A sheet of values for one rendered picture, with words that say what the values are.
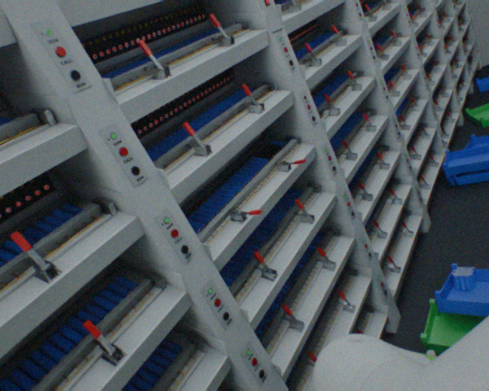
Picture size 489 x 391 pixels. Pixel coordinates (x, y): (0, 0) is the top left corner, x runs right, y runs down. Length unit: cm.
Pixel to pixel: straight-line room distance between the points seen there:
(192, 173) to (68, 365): 44
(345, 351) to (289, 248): 72
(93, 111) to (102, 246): 25
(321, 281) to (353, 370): 89
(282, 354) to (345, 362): 71
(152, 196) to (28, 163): 23
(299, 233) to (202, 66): 58
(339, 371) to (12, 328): 47
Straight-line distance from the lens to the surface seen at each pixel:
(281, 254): 112
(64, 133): 71
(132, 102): 80
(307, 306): 122
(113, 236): 72
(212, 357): 94
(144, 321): 80
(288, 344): 115
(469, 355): 37
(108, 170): 73
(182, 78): 90
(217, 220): 94
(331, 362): 45
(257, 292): 103
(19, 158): 68
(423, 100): 263
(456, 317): 178
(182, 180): 82
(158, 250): 78
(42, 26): 76
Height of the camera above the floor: 128
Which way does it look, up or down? 20 degrees down
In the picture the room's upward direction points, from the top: 28 degrees counter-clockwise
